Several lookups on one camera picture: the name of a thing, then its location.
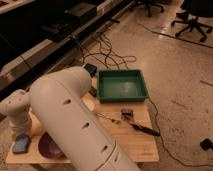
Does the blue sponge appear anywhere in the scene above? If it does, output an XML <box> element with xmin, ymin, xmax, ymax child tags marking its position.
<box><xmin>12</xmin><ymin>134</ymin><xmax>31</xmax><ymax>154</ymax></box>

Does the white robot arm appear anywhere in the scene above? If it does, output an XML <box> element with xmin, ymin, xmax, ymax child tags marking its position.
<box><xmin>0</xmin><ymin>66</ymin><xmax>140</xmax><ymax>171</ymax></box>

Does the purple bowl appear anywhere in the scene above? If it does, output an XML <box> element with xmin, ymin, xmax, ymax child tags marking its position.
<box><xmin>38</xmin><ymin>132</ymin><xmax>64</xmax><ymax>159</ymax></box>

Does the small dark rectangular block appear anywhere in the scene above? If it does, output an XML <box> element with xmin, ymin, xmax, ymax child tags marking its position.
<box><xmin>89</xmin><ymin>86</ymin><xmax>97</xmax><ymax>97</ymax></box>

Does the metal fork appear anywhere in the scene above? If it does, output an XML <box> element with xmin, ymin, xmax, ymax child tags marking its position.
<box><xmin>95</xmin><ymin>112</ymin><xmax>120</xmax><ymax>124</ymax></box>

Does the black box on floor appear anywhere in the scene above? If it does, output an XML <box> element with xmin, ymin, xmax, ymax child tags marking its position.
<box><xmin>84</xmin><ymin>63</ymin><xmax>97</xmax><ymax>77</ymax></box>

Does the green plastic tray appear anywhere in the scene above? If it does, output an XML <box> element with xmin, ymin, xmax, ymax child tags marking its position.
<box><xmin>97</xmin><ymin>69</ymin><xmax>149</xmax><ymax>103</ymax></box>

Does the black device on floor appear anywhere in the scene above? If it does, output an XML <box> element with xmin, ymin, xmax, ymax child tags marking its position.
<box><xmin>200</xmin><ymin>138</ymin><xmax>213</xmax><ymax>150</ymax></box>

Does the black office chair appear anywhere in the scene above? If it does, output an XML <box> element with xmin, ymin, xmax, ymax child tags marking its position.
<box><xmin>171</xmin><ymin>0</ymin><xmax>213</xmax><ymax>42</ymax></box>

